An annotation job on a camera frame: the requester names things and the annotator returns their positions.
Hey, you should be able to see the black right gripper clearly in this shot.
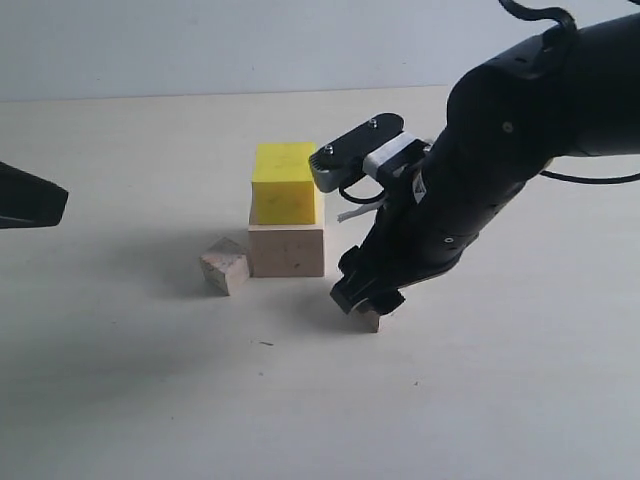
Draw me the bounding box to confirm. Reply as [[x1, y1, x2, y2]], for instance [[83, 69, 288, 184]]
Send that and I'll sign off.
[[330, 121, 530, 316]]

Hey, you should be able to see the medium wooden cube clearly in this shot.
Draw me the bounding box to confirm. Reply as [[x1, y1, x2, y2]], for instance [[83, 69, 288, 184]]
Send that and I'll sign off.
[[349, 310, 380, 333]]

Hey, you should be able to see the large wooden cube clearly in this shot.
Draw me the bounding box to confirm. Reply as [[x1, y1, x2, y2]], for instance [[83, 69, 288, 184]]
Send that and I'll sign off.
[[248, 197, 325, 278]]

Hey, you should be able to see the yellow cube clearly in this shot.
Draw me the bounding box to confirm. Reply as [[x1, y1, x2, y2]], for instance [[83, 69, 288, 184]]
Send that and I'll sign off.
[[251, 142, 318, 225]]

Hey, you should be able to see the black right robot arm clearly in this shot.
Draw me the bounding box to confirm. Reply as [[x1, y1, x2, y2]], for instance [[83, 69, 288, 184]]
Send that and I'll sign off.
[[331, 15, 639, 315]]

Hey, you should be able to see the small wooden cube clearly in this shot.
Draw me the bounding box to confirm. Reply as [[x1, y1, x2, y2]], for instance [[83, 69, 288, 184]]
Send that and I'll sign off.
[[199, 237, 251, 296]]

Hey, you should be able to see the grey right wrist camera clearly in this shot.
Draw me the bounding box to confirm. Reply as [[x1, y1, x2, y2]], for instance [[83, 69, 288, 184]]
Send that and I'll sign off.
[[309, 113, 433, 193]]

